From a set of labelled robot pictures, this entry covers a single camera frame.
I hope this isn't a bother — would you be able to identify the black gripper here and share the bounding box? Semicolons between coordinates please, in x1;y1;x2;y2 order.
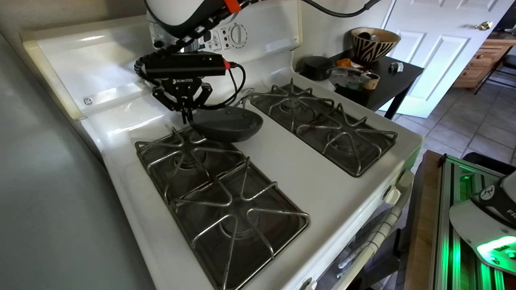
152;74;214;126

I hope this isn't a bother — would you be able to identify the small grey frying pan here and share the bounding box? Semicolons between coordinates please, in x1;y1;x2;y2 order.
189;105;264;145

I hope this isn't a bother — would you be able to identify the black cast iron burner grate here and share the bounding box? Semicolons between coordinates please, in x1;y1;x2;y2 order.
248;79;400;179
134;124;313;290

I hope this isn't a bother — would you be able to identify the white gas stove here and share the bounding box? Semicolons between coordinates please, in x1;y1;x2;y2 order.
21;0;424;290

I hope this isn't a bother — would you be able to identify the small black pot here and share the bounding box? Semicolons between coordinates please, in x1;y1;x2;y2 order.
297;55;337;82

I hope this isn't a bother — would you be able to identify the pale grey refrigerator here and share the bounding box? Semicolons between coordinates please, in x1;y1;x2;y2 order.
0;31;158;290

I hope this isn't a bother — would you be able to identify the small beige cup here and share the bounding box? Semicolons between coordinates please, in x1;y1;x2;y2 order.
361;70;382;92

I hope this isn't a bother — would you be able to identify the patterned wooden bowl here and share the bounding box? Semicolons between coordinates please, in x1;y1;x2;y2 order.
345;26;403;66

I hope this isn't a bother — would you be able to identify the black side table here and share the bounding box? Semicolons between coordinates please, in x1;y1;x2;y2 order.
329;53;426;121

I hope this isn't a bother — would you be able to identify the wooden table edge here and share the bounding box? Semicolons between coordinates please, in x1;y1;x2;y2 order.
401;150;443;290

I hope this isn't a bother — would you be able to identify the white panel door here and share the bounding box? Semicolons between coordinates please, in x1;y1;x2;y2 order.
382;0;516;121

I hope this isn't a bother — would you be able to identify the wooden cabinet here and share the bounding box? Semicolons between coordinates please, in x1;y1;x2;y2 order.
453;34;516;97

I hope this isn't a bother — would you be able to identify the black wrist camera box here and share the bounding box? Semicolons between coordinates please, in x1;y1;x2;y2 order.
140;50;229;79

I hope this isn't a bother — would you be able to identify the thick black overhead cable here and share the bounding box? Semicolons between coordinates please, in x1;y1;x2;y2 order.
301;0;380;20

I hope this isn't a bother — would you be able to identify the white oven door handle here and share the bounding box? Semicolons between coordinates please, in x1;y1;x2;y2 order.
314;171;416;290

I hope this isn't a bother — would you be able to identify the metal robot stand frame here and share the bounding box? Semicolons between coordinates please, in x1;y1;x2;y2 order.
437;153;516;290

